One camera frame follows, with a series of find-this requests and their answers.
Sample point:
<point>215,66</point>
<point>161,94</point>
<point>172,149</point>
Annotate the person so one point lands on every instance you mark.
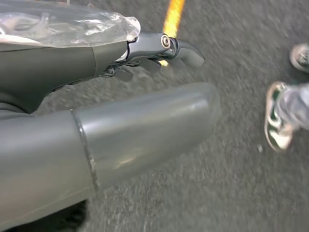
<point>277,128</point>

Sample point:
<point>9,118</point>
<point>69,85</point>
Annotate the clear plastic wrap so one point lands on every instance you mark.
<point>72,28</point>

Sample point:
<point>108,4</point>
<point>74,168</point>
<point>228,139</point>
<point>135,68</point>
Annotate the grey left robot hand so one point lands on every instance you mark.
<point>36,70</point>

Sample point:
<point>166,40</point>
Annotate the yellow floor tape square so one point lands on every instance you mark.
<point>172,17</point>

